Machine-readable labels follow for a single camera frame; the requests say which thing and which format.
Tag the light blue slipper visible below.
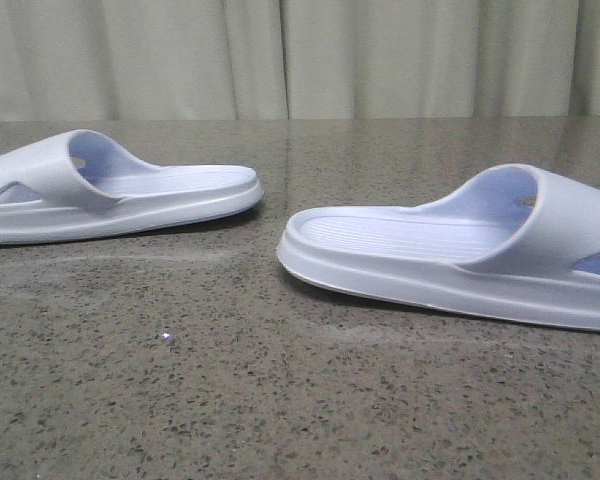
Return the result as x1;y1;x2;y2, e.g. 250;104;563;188
0;130;263;244
277;164;600;331

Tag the beige pleated curtain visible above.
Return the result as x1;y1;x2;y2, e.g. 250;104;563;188
0;1;600;120

